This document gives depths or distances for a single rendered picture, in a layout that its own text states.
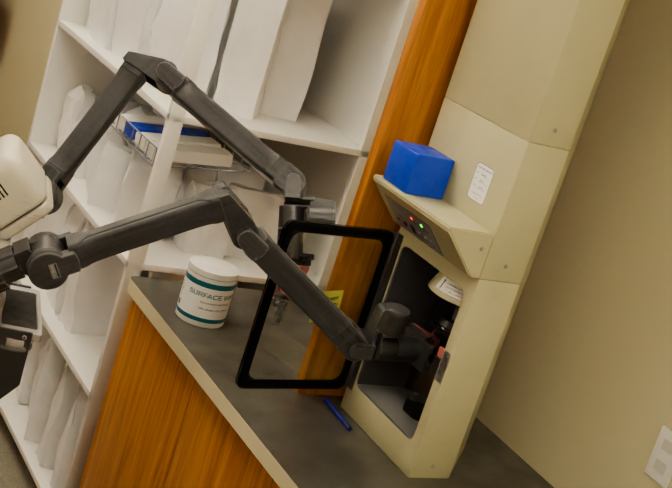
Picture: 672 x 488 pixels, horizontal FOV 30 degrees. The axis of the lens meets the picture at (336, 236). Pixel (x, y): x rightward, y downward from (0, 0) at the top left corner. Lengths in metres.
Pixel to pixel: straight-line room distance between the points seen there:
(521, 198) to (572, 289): 0.50
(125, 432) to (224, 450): 0.56
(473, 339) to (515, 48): 0.61
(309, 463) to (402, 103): 0.81
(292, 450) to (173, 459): 0.51
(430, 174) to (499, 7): 0.38
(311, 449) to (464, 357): 0.38
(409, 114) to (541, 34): 0.40
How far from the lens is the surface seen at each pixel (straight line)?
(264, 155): 2.81
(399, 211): 2.73
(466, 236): 2.53
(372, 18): 3.90
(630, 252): 2.90
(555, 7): 2.56
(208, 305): 3.16
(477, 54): 2.72
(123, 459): 3.41
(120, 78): 2.89
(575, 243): 3.03
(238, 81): 3.65
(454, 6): 2.80
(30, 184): 2.56
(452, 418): 2.73
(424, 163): 2.66
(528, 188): 2.58
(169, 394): 3.17
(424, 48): 2.78
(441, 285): 2.73
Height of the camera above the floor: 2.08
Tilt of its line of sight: 15 degrees down
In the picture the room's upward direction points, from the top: 18 degrees clockwise
